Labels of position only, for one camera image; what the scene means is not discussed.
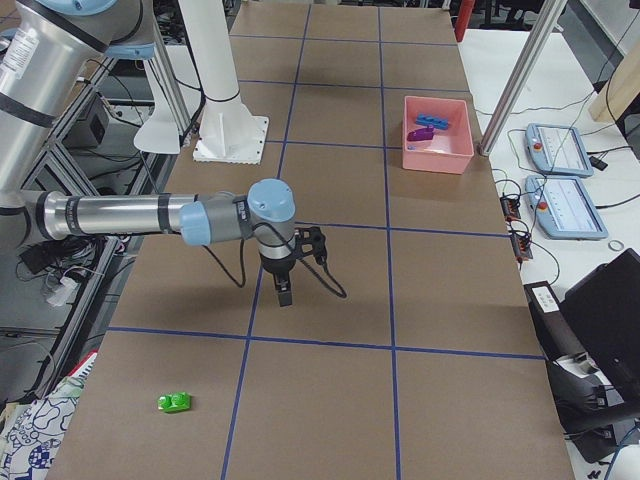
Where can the upper teach pendant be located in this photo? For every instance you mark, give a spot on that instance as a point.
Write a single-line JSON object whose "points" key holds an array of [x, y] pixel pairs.
{"points": [[557, 150]]}

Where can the white curved panel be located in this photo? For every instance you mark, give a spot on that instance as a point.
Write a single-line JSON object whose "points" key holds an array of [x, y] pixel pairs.
{"points": [[160, 131]]}

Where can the long blue lego block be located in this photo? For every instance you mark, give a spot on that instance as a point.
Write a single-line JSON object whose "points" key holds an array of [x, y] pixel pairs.
{"points": [[436, 122]]}

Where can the black monitor stand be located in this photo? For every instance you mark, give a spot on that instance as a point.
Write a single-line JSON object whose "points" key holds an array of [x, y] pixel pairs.
{"points": [[594, 416]]}

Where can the purple lego block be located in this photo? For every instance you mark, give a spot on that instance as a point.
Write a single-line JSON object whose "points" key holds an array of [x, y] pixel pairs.
{"points": [[421, 134]]}

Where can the patterned white blue cloth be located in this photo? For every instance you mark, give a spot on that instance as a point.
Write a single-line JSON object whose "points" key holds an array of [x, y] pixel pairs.
{"points": [[33, 434]]}

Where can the black power adapter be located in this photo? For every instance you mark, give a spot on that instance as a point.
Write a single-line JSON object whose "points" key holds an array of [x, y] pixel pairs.
{"points": [[35, 258]]}

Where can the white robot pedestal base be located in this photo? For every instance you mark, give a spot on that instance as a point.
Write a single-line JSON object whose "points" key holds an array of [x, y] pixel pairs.
{"points": [[228, 132]]}

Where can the white remote control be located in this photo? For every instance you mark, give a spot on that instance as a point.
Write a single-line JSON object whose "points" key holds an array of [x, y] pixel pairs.
{"points": [[544, 299]]}

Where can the red object background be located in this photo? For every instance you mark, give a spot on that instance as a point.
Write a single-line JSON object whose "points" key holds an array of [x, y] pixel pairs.
{"points": [[463, 18]]}

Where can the green lego block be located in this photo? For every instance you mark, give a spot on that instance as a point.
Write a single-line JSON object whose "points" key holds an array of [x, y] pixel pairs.
{"points": [[174, 402]]}

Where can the orange terminal block board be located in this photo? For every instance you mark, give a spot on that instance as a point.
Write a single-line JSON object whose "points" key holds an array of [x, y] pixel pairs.
{"points": [[510, 208]]}

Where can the black laptop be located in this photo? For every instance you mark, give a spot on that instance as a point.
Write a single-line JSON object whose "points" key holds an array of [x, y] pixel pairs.
{"points": [[602, 310]]}

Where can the lower teach pendant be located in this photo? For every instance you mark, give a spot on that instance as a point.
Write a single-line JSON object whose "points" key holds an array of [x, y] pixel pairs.
{"points": [[563, 209]]}

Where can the aluminium frame post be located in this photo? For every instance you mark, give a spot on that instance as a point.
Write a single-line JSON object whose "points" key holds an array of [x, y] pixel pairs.
{"points": [[532, 49]]}

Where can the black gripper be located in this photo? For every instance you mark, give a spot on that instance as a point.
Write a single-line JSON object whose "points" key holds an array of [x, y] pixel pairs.
{"points": [[276, 269]]}

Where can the teach pendant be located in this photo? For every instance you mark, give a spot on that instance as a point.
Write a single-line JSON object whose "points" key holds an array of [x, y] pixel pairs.
{"points": [[557, 150], [563, 209]]}

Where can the lower terminal block board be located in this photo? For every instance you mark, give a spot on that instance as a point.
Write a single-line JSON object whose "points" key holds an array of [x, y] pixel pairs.
{"points": [[521, 245]]}

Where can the pink plastic box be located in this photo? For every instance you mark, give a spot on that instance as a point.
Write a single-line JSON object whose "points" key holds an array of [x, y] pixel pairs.
{"points": [[451, 150]]}

